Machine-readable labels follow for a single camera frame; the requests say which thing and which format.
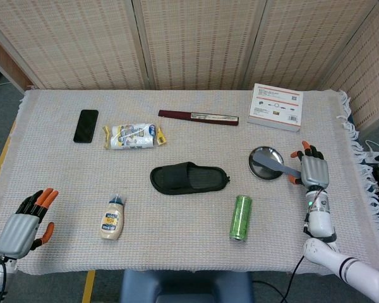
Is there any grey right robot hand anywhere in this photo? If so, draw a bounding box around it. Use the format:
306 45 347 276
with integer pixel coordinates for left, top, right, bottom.
289 141 331 191

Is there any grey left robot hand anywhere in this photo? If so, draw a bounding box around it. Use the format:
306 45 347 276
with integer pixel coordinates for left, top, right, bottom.
0 187 59 260

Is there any white power strip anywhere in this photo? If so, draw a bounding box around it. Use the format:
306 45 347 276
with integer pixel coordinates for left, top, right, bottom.
364 140 379 165

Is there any white cardboard box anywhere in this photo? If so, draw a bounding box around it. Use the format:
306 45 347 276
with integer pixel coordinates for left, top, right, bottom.
247 83 304 133

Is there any green drink can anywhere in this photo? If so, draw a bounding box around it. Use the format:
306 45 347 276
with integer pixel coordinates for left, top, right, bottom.
229 194 253 242

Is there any mayonnaise squeeze bottle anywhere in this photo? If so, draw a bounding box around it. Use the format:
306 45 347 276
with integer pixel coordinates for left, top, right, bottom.
99 192 127 241

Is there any woven folding screen panel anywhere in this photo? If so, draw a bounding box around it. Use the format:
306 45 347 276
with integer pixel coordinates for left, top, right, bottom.
243 0 379 92
318 0 379 131
132 0 268 92
0 0 151 92

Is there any black smartphone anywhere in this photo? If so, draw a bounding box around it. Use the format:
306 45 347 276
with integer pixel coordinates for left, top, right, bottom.
73 109 100 144

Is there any beige woven table cloth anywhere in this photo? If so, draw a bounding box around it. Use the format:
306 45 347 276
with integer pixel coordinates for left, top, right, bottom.
0 88 379 275

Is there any black slipper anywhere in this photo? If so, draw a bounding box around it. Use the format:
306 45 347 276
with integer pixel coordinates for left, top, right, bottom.
149 161 231 196

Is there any white rolls plastic package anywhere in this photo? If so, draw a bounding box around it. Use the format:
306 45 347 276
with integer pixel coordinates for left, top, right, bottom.
101 122 168 150

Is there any brown wooden partition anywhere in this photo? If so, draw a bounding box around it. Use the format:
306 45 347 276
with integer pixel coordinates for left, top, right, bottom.
0 30 35 93

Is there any blue padded seat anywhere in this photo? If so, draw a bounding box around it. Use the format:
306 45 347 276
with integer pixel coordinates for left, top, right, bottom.
119 270 254 303

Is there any black cable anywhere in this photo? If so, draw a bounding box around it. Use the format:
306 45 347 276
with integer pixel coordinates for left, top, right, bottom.
251 251 308 303

